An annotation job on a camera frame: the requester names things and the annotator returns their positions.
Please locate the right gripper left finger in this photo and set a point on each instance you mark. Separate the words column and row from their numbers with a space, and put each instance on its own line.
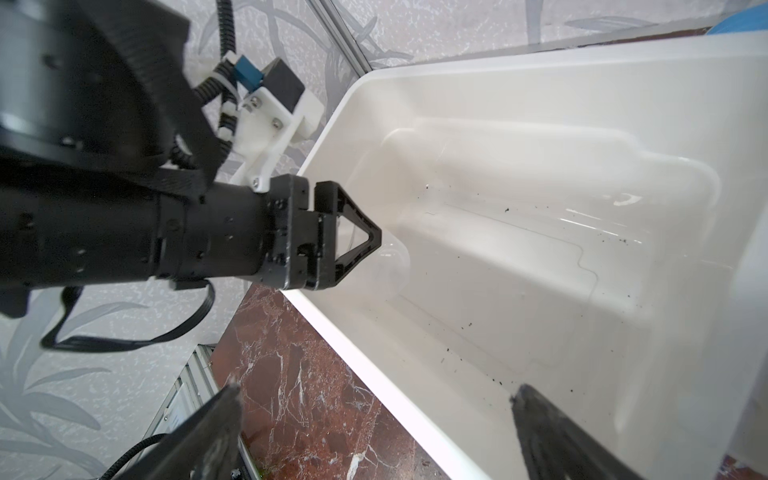
column 205, row 446

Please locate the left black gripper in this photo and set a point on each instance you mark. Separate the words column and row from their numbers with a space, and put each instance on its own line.
column 293, row 237

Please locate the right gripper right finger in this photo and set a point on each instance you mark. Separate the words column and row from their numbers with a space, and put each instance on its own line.
column 555, row 447

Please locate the white plastic tub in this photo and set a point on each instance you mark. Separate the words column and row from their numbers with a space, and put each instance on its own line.
column 590, row 222

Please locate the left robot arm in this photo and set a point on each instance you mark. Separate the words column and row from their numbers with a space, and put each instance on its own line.
column 115, row 169

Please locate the blue plastic lid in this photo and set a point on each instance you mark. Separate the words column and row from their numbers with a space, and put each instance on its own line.
column 751, row 19

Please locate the aluminium frame rail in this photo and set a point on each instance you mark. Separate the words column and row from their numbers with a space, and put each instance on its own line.
column 193, row 387

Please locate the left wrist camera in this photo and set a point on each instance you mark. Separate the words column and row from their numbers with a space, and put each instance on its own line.
column 273, row 110

